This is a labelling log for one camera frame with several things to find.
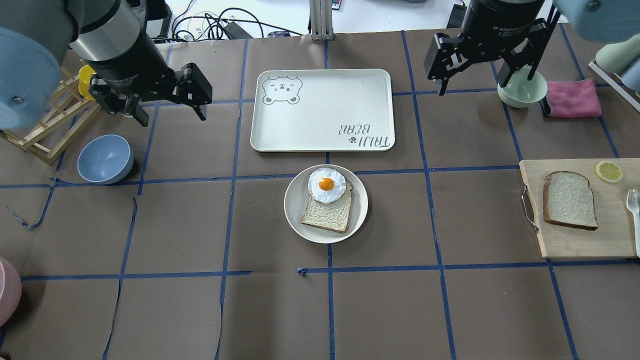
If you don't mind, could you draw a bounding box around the fried egg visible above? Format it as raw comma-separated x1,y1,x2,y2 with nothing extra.
307,167,347,204

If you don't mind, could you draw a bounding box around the white bread slice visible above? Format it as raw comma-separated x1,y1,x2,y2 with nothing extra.
542,171,599,231

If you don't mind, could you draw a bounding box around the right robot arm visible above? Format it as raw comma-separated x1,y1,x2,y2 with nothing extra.
423,0,640,95

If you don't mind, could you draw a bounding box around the black cables bundle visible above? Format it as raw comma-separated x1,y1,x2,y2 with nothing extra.
150,0,306,43

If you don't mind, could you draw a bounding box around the cream round plate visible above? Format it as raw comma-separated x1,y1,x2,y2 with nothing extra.
283,164,370,244

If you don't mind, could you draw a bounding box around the wooden rack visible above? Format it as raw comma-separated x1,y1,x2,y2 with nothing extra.
1,67,101,166

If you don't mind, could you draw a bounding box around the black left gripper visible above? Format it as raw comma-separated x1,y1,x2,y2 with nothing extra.
87,34,213,127

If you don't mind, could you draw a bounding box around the bread slice on plate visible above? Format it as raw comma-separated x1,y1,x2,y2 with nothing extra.
301,181,354,234

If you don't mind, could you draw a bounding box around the green bowl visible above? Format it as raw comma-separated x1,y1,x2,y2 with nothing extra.
497,66,548,109

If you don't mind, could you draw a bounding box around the pink bowl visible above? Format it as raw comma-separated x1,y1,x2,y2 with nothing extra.
0,257,22,326

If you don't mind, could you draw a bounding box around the aluminium frame post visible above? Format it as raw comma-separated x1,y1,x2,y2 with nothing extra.
309,0,335,41

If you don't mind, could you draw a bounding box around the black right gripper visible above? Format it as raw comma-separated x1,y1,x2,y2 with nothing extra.
423,0,559,96

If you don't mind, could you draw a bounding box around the green cup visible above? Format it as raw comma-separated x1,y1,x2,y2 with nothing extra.
595,36,640,74

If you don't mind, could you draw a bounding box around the yellow cup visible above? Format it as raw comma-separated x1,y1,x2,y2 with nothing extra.
78,64,95,101

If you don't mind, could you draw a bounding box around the pink cloth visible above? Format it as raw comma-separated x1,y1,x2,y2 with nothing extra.
539,79,602,119

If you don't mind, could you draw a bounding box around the lemon slice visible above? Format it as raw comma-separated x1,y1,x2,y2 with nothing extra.
594,161,624,183

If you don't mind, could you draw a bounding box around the wooden cutting board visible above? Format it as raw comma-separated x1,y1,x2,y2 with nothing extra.
519,158,640,258

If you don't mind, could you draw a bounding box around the cream bear tray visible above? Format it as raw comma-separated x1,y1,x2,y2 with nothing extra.
250,68,396,152

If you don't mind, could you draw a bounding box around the blue bowl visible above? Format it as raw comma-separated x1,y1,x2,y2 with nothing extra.
77,134,134,185

